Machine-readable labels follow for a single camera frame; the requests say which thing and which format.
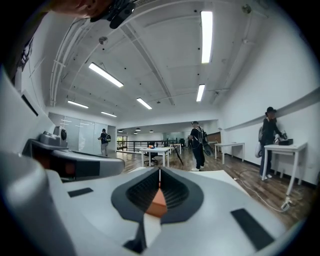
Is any black railing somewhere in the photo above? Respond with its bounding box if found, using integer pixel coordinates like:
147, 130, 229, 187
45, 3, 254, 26
116, 140, 176, 152

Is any person's head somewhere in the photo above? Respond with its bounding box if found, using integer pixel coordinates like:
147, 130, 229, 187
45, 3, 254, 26
49, 0, 113, 20

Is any person's torso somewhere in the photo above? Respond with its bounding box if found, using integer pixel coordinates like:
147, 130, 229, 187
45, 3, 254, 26
4, 11, 51, 86

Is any long white cable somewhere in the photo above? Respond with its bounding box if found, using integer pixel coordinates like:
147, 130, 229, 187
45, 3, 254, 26
234, 169, 288, 212

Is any black office chair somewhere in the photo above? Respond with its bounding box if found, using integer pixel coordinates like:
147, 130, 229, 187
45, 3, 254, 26
144, 141, 159, 166

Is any black head camera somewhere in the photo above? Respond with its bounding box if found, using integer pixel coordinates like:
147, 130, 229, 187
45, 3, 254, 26
89, 1, 136, 30

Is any silver gripper camera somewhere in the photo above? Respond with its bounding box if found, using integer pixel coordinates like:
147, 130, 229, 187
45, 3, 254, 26
39, 126, 68, 149

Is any orange storage box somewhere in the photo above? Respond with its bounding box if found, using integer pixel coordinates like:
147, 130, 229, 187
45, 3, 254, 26
146, 187, 168, 218

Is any wooden cabinet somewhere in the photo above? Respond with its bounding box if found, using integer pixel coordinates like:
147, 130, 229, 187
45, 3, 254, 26
207, 132, 222, 143

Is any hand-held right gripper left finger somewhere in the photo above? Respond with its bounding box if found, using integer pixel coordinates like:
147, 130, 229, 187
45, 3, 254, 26
48, 166, 161, 256

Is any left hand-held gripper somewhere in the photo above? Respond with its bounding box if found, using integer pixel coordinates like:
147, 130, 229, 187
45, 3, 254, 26
22, 138, 126, 180

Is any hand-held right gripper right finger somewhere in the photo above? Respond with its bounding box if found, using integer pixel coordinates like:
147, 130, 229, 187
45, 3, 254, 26
149, 166, 288, 256

